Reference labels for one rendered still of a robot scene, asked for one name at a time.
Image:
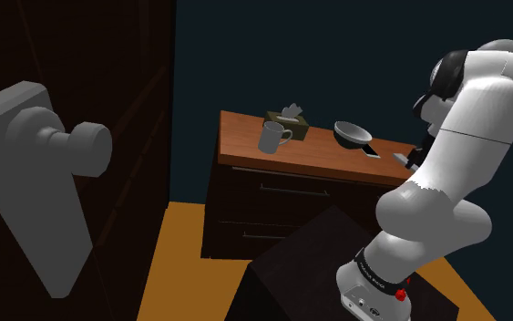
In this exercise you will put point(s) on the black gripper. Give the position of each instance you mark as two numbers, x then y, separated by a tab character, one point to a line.
415	159

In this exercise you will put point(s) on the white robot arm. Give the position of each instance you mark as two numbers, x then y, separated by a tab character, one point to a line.
469	146

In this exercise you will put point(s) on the white-edged black phone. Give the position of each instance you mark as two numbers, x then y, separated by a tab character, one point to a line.
371	151

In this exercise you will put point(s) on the grey bowl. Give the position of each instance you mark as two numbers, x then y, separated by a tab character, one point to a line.
349	135

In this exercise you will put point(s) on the brown chest of drawers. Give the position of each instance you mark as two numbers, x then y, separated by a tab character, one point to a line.
318	158

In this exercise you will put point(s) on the olive tissue box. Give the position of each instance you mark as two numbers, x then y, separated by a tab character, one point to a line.
299	128

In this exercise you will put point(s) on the grey mug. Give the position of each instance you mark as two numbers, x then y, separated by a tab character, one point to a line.
268	140

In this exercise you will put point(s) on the dark robot stand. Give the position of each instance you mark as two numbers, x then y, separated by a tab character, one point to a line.
296	275

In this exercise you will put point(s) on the dark door with grey knob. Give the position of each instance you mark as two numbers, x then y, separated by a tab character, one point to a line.
118	66

